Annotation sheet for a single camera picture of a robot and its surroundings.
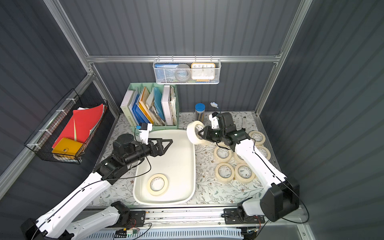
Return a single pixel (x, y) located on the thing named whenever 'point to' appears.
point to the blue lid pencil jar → (199, 111)
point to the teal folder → (157, 95)
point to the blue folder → (139, 116)
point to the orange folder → (143, 104)
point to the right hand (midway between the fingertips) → (203, 132)
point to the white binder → (165, 105)
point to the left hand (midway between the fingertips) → (165, 140)
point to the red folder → (77, 128)
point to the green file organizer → (151, 103)
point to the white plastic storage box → (168, 179)
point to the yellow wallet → (68, 146)
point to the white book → (124, 107)
